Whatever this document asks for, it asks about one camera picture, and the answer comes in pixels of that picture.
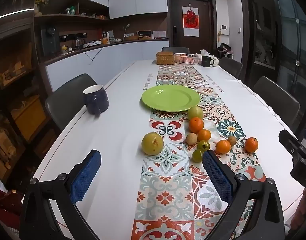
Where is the black mug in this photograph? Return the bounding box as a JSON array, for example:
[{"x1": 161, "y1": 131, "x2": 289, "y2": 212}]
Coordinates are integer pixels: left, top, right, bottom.
[{"x1": 201, "y1": 56, "x2": 215, "y2": 67}]

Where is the pink plastic basket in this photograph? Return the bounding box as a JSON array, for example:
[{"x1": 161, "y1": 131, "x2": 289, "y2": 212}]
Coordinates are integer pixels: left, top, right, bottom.
[{"x1": 173, "y1": 53, "x2": 201, "y2": 65}]

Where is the patterned table runner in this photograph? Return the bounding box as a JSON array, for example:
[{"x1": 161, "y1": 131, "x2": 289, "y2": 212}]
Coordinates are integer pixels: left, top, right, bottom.
[{"x1": 131, "y1": 64, "x2": 267, "y2": 240}]

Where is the black cable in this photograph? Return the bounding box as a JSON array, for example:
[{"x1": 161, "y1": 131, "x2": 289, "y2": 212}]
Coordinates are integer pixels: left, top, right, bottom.
[{"x1": 83, "y1": 47, "x2": 103, "y2": 62}]

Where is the red and white wall poster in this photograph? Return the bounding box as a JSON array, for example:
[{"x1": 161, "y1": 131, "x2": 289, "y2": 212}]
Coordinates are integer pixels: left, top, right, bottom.
[{"x1": 182, "y1": 6, "x2": 199, "y2": 37}]

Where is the orange with stem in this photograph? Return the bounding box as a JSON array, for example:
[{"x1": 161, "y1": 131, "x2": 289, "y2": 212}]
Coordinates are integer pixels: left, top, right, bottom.
[{"x1": 244, "y1": 137, "x2": 259, "y2": 153}]

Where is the dark brown door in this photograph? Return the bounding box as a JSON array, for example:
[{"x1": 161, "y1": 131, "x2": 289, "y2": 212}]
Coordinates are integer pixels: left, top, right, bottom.
[{"x1": 168, "y1": 0, "x2": 217, "y2": 55}]

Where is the small green persimmon with calyx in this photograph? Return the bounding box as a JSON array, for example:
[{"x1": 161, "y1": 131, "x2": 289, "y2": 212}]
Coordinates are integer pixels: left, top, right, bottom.
[{"x1": 197, "y1": 140, "x2": 210, "y2": 152}]

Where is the woven wicker basket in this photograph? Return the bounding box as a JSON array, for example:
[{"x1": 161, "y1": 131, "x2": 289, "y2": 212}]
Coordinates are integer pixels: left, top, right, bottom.
[{"x1": 156, "y1": 51, "x2": 175, "y2": 65}]

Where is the navy blue mug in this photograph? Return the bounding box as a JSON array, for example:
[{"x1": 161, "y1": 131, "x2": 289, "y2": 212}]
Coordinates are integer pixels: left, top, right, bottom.
[{"x1": 83, "y1": 84, "x2": 110, "y2": 117}]

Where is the dark storage shelf unit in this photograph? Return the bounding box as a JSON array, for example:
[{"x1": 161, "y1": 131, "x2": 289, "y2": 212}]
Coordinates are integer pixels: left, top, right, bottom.
[{"x1": 0, "y1": 12, "x2": 58, "y2": 193}]

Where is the metal faucet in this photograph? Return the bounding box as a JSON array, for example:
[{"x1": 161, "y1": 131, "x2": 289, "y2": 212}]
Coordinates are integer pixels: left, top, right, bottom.
[{"x1": 264, "y1": 49, "x2": 275, "y2": 64}]

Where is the grey chair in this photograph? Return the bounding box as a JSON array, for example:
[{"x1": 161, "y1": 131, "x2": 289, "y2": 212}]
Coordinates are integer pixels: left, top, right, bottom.
[
  {"x1": 161, "y1": 47, "x2": 190, "y2": 54},
  {"x1": 218, "y1": 57, "x2": 243, "y2": 79},
  {"x1": 253, "y1": 76, "x2": 300, "y2": 123},
  {"x1": 45, "y1": 73, "x2": 98, "y2": 130}
]

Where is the person's right forearm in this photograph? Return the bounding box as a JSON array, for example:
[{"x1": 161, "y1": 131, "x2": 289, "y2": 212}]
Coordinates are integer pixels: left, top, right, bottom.
[{"x1": 290, "y1": 188, "x2": 306, "y2": 233}]

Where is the black water dispenser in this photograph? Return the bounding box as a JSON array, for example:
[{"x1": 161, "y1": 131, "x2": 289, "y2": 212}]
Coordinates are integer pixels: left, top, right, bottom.
[{"x1": 40, "y1": 26, "x2": 61, "y2": 57}]

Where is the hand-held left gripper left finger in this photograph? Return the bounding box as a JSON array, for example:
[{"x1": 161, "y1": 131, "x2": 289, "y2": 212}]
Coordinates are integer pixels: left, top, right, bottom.
[{"x1": 19, "y1": 149, "x2": 102, "y2": 240}]

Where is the glass sliding door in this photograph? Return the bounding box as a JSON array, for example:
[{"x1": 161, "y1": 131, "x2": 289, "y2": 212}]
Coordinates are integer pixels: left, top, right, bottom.
[{"x1": 270, "y1": 0, "x2": 306, "y2": 140}]

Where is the large green round fruit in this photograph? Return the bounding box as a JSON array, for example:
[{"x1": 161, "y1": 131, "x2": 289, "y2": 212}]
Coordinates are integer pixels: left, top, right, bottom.
[{"x1": 187, "y1": 106, "x2": 204, "y2": 121}]

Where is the white lower counter cabinet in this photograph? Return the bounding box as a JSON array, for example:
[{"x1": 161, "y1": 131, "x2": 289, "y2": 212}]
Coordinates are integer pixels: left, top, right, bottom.
[{"x1": 44, "y1": 39, "x2": 170, "y2": 93}]

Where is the pile of dark clothes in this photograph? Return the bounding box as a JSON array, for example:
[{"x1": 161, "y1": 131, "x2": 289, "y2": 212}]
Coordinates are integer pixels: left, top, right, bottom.
[{"x1": 216, "y1": 43, "x2": 234, "y2": 58}]

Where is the small green fruit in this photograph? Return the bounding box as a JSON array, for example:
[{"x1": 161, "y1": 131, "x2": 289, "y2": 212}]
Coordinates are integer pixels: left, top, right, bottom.
[{"x1": 192, "y1": 149, "x2": 205, "y2": 163}]

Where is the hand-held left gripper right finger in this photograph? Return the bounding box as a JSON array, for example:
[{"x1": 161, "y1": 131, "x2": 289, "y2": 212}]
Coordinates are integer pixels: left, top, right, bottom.
[{"x1": 202, "y1": 150, "x2": 286, "y2": 240}]

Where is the green plate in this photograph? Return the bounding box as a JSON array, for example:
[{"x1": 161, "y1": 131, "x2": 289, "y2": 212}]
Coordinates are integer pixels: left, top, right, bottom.
[{"x1": 141, "y1": 84, "x2": 201, "y2": 112}]

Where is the large yellow scarred fruit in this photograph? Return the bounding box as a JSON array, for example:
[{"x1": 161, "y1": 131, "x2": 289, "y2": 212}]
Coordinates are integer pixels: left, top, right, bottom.
[{"x1": 141, "y1": 132, "x2": 164, "y2": 155}]

